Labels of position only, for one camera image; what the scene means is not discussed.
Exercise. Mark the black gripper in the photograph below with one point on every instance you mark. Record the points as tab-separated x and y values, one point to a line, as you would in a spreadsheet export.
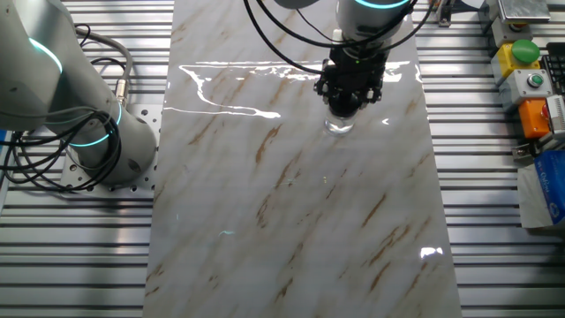
353	70

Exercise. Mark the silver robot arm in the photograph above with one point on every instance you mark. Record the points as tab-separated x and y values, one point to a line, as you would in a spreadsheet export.
44	75

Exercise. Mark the clear glass jar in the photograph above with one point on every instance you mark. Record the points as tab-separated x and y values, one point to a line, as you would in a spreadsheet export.
340	128

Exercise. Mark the marble pattern board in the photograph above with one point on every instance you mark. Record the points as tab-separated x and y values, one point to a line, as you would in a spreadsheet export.
300	199

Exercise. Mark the yellow button box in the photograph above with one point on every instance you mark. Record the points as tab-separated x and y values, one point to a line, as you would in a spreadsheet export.
507	62

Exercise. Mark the grey box green button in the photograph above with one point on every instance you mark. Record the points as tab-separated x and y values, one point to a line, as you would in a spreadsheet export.
523	88

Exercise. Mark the orange button box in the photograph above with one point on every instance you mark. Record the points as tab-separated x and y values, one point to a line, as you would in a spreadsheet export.
532	119

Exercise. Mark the small metal clamp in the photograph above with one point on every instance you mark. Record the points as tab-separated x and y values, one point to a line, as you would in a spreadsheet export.
527	150

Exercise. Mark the grey box with metal plate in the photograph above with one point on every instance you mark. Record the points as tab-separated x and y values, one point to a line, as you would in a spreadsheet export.
521	13

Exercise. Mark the black keyboard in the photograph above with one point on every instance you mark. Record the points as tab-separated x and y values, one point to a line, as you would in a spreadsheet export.
555	66

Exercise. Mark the silver ribbed device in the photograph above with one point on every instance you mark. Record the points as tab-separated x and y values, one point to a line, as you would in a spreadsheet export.
557	117

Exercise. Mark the blue and white tissue pack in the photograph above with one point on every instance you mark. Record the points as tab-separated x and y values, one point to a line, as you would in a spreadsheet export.
549	190

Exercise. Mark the dark metal bracket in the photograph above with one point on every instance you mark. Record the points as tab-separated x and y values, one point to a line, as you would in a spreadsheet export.
444	13

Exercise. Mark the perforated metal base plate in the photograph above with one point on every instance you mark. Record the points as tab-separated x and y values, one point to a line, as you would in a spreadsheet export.
145	146

